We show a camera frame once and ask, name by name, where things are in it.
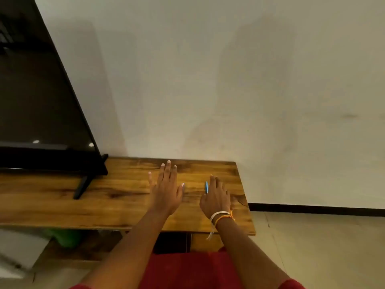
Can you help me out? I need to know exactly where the person's left hand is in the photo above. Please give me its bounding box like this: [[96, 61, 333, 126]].
[[148, 161, 185, 216]]

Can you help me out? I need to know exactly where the person's right hand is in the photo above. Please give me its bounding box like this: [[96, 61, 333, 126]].
[[200, 175, 232, 219]]

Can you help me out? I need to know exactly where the person's left forearm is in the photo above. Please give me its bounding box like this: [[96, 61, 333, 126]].
[[79, 208, 174, 289]]

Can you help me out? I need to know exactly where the person's right forearm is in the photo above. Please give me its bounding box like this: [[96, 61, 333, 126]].
[[214, 216, 291, 289]]

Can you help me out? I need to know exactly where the white wrist band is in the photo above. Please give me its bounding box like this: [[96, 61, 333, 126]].
[[206, 211, 231, 241]]

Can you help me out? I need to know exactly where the black television stand leg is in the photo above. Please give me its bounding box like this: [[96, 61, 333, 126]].
[[73, 154, 109, 200]]

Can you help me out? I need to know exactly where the person's red garment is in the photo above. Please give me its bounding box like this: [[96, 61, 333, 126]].
[[69, 247, 306, 289]]

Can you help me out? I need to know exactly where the black baseboard strip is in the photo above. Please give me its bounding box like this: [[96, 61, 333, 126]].
[[249, 203, 385, 218]]

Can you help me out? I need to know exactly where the green plastic object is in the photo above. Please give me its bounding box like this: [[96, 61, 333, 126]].
[[45, 229, 83, 249]]

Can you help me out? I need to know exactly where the black flat screen television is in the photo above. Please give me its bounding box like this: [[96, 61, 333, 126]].
[[0, 0, 109, 177]]

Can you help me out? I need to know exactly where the white plastic object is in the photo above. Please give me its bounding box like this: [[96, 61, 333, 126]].
[[0, 229, 52, 279]]

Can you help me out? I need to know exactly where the orange thread bracelet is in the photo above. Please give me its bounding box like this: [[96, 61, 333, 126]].
[[214, 211, 235, 227]]

